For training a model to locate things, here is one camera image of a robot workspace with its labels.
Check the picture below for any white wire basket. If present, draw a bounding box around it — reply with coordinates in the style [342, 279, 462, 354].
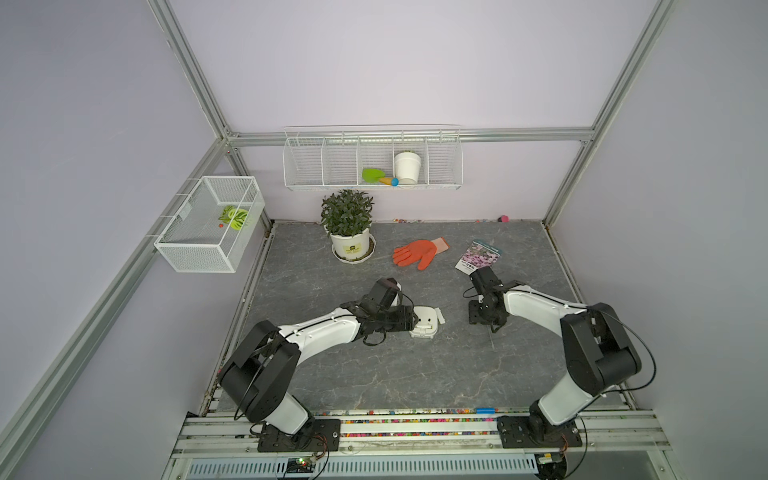
[154, 176, 265, 274]

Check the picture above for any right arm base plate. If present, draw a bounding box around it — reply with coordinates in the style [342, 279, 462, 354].
[497, 415, 583, 451]

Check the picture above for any green toy shovel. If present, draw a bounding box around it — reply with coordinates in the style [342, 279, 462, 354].
[362, 168, 399, 187]

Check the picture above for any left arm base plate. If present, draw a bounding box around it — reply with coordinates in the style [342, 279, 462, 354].
[257, 419, 341, 453]

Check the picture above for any white alarm device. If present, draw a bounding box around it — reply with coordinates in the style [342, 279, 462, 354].
[410, 306, 445, 339]

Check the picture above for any red orange work glove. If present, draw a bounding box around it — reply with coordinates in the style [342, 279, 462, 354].
[392, 237, 450, 271]

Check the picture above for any potted green plant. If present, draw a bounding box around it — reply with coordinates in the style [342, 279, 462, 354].
[321, 189, 374, 262]

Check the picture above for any aluminium mounting rail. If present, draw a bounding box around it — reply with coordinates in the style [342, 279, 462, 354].
[171, 410, 671, 459]

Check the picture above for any green leaf toy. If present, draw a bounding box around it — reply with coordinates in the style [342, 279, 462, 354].
[219, 205, 249, 231]

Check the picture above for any flower seed packet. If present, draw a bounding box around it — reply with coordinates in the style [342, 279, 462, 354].
[455, 240, 502, 275]

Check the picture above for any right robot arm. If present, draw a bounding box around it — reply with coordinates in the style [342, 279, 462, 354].
[469, 267, 642, 427]

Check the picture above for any white wire wall shelf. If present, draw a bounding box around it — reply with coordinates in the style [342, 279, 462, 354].
[282, 127, 464, 190]

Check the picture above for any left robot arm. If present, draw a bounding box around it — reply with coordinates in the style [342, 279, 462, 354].
[217, 278, 419, 436]

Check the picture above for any small white pot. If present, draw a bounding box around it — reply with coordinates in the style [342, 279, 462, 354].
[394, 151, 422, 185]

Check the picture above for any green circuit board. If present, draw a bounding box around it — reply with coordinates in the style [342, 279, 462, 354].
[284, 457, 317, 474]

